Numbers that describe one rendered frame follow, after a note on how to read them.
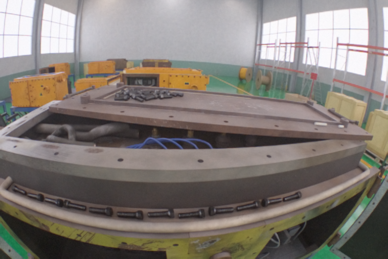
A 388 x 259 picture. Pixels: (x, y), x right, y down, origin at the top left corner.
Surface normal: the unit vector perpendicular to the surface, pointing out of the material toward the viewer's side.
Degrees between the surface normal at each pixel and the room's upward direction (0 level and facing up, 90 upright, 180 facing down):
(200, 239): 90
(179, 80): 90
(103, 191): 90
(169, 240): 90
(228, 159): 0
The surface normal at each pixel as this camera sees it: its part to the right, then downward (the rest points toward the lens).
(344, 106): -0.99, -0.03
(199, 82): 0.15, 0.33
